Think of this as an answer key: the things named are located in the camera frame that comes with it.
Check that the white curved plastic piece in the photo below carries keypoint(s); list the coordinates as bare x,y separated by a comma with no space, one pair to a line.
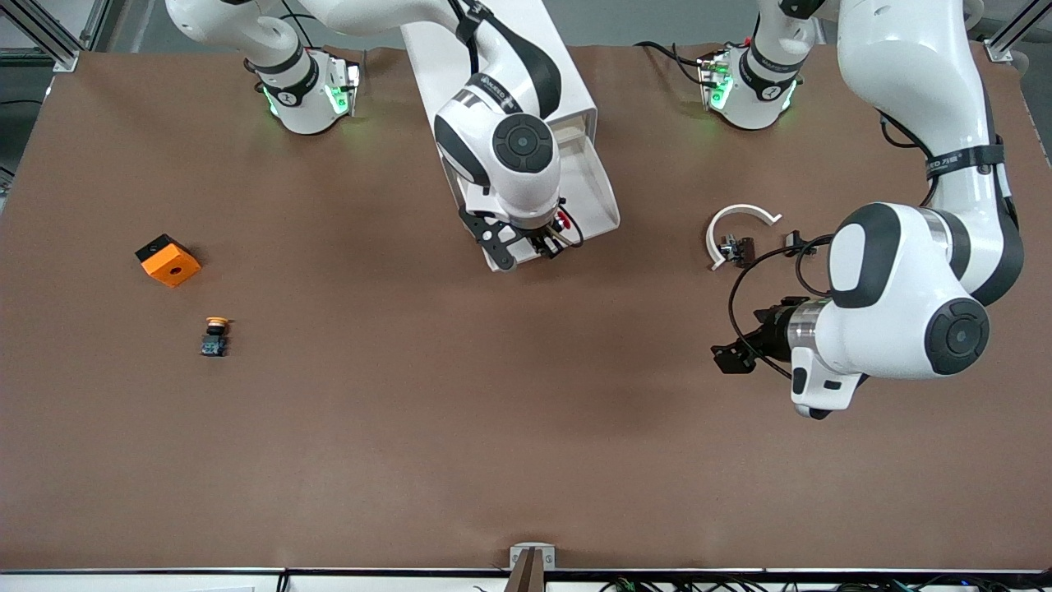
744,207

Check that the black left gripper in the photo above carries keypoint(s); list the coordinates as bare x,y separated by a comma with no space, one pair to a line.
771,332

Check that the black small component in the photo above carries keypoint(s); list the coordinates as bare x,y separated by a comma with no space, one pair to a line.
795,243

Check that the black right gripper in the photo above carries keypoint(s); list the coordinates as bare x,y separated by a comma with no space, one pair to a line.
543,242

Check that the orange box with black base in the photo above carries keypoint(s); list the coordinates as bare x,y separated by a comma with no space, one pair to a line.
173,267

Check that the white drawer cabinet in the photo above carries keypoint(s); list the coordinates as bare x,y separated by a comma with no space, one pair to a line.
567,74

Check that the grey metal bracket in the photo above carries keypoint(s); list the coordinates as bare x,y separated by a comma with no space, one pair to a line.
515,555

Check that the brown small component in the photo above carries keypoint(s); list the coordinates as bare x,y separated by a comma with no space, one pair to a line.
744,252

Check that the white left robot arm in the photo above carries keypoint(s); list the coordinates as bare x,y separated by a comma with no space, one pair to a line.
904,82

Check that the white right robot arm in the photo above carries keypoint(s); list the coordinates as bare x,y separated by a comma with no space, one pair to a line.
526,193

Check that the aluminium frame profile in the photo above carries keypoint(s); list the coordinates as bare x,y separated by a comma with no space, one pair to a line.
998,51
66,59

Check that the yellow push button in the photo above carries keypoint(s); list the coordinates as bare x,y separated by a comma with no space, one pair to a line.
215,341

